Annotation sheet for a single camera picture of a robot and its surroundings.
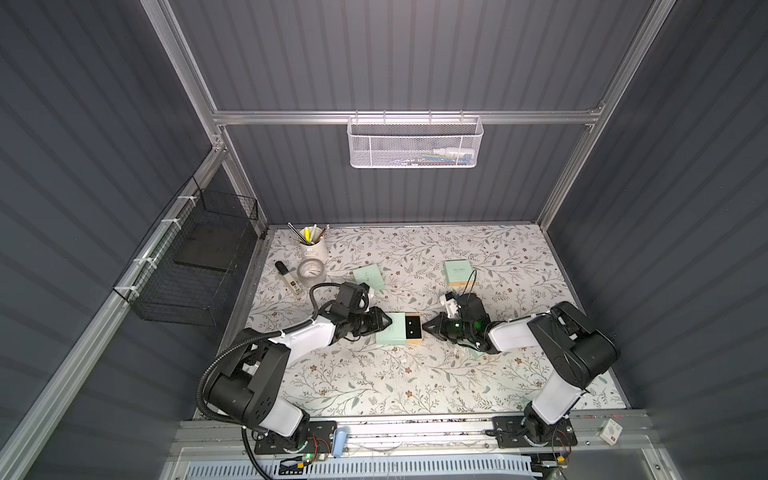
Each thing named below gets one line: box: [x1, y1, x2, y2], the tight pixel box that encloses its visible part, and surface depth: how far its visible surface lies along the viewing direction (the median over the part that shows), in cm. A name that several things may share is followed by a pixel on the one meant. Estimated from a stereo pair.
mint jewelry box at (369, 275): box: [353, 264, 384, 291], surface depth 104 cm
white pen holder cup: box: [298, 226, 327, 263], surface depth 107 cm
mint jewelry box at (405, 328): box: [376, 312, 423, 345], surface depth 91 cm
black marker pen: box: [275, 260, 304, 296], surface depth 103 cm
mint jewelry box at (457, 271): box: [444, 259, 474, 287], surface depth 105 cm
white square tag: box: [599, 418, 623, 446], surface depth 75 cm
